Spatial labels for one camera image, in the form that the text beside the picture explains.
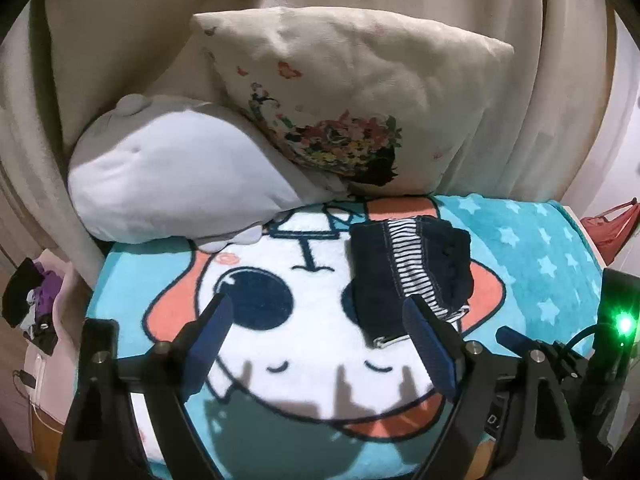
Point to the striped pants with dark patches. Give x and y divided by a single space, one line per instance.
425 270

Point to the teal star printed blanket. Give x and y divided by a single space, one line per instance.
525 260

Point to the white grey plush toy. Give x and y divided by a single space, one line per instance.
175 175

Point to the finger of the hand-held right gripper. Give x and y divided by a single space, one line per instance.
510 336

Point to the red cloth item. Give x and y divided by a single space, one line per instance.
612 230

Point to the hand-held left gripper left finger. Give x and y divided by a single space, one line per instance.
215 332

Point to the pile of dark clothes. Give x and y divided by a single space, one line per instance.
25 290

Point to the pale pink basket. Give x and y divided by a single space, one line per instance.
52 365

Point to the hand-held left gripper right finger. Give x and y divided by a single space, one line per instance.
431 347

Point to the cream floral pillow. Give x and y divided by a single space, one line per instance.
375 75

